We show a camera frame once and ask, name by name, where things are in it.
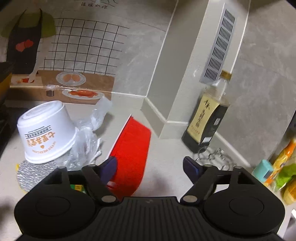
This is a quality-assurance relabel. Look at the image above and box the teal lid salt shaker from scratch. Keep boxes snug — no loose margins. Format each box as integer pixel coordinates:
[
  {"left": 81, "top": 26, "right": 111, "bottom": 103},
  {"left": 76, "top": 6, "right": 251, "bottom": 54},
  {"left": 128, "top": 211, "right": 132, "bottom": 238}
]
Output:
[{"left": 252, "top": 159, "right": 273, "bottom": 183}]

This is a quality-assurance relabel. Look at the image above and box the white paper noodle cup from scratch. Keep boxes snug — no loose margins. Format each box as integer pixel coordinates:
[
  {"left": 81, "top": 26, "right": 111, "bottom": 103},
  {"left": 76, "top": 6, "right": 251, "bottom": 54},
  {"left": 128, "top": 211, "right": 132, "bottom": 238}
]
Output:
[{"left": 17, "top": 100, "right": 78, "bottom": 164}]

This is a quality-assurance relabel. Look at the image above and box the silver foil cup lid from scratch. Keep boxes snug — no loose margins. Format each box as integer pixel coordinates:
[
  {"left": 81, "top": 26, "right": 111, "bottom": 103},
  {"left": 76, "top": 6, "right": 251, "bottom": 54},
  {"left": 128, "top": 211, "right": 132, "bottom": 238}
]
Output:
[{"left": 16, "top": 160, "right": 58, "bottom": 193}]

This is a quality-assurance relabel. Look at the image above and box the dark soy sauce bottle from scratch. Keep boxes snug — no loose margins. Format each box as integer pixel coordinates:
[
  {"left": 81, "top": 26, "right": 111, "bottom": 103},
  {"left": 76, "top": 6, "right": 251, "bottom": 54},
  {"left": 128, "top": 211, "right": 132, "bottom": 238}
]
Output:
[{"left": 182, "top": 70, "right": 232, "bottom": 154}]

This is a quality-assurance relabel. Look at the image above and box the white wall vent grille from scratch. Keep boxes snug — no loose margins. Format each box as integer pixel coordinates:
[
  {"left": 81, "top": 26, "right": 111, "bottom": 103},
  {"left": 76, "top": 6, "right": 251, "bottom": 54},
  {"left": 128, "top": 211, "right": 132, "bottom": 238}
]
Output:
[{"left": 200, "top": 4, "right": 236, "bottom": 84}]

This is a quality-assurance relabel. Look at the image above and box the metal wire trivet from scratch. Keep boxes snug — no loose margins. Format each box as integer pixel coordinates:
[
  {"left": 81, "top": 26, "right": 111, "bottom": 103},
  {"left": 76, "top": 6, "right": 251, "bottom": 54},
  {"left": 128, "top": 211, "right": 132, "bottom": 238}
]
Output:
[{"left": 193, "top": 147, "right": 237, "bottom": 171}]

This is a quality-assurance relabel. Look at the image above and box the orange detergent bottle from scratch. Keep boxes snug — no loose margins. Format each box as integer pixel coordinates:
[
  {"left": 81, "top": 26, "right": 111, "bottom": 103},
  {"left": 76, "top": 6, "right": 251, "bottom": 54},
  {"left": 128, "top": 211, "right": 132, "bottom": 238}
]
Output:
[{"left": 264, "top": 137, "right": 296, "bottom": 187}]

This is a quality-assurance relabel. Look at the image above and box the clear plastic bag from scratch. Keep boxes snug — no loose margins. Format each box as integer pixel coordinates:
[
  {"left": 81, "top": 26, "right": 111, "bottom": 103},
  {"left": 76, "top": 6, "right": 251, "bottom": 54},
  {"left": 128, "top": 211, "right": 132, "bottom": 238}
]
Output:
[{"left": 55, "top": 96, "right": 112, "bottom": 171}]

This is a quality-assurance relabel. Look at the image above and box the green snack packet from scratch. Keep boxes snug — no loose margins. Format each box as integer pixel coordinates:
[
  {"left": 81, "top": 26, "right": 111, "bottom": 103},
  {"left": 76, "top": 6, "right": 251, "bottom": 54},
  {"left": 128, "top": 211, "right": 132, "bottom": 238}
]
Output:
[{"left": 275, "top": 163, "right": 296, "bottom": 190}]

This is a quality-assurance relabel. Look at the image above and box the cartoon cook wall sticker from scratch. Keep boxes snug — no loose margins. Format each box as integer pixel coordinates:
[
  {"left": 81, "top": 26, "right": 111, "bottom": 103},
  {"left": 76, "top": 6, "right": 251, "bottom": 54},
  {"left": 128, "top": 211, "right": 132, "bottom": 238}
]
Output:
[{"left": 6, "top": 18, "right": 127, "bottom": 104}]

